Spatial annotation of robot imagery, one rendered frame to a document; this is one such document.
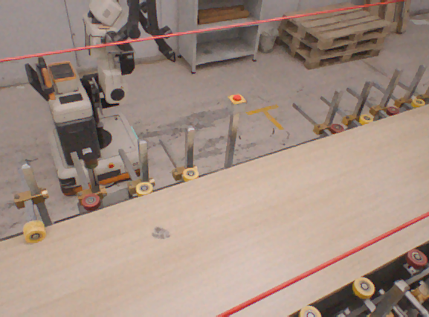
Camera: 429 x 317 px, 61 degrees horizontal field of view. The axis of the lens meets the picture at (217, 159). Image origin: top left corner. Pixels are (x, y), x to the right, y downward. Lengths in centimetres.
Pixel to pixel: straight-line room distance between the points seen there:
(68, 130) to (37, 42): 181
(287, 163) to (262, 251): 60
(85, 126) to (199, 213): 126
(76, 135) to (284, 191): 152
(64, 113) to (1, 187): 101
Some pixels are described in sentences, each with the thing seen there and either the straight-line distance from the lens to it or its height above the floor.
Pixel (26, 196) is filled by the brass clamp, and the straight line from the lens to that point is 183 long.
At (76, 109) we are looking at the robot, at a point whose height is 78.
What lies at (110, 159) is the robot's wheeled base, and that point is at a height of 28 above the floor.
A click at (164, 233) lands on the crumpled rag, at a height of 91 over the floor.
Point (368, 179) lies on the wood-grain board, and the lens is 212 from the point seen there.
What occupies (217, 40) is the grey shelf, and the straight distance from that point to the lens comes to 499.
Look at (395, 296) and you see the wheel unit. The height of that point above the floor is 109.
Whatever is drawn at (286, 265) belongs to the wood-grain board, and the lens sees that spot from 163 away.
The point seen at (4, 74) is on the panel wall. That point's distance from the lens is 448.
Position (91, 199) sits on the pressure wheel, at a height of 91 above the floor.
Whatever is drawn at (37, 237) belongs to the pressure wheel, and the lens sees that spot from 172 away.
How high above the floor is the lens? 226
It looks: 43 degrees down
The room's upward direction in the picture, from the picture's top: 6 degrees clockwise
